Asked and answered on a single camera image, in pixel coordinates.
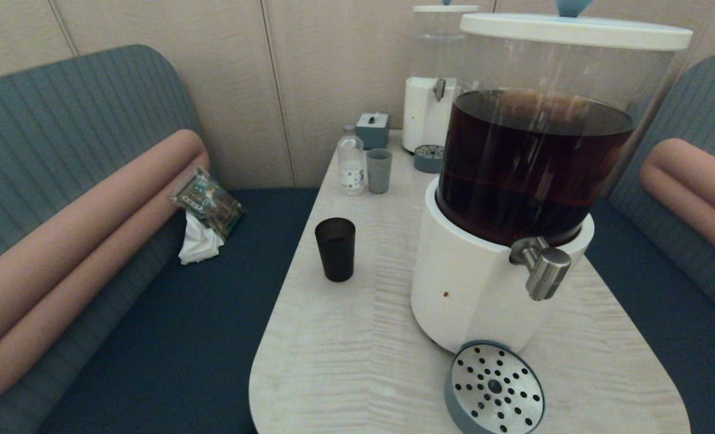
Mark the black plastic cup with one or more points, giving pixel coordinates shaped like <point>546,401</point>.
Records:
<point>335,253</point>

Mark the large metal dispenser tap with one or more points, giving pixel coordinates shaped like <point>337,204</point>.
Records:
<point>547,271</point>

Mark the grey plastic cup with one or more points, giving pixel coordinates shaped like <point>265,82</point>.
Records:
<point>379,172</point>

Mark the clear plastic bottle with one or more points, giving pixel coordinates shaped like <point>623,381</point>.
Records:
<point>351,169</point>

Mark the grey tissue box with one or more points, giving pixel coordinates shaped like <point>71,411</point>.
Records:
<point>372,132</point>

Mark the small round drip tray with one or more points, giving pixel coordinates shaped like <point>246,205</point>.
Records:
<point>427,159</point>

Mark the small water drink dispenser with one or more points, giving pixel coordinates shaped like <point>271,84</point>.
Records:
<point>420,114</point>

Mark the large tea drink dispenser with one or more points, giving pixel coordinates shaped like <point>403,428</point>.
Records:
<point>471,283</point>

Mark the green snack packet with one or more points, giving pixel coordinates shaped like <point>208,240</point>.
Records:
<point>209,202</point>

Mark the small metal dispenser tap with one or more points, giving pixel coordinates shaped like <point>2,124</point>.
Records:
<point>439,89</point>

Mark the crumpled white tissue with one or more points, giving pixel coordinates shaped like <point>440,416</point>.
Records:
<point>199,244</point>

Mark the teal upholstered bench sofa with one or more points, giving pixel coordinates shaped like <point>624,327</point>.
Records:
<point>664,313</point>
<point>182,337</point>

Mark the large round drip tray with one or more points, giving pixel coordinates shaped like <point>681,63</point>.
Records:
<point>494,386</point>

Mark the pink bolster cushion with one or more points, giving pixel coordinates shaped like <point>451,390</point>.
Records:
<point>688,208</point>
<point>62,313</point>
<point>700,169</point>
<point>92,217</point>

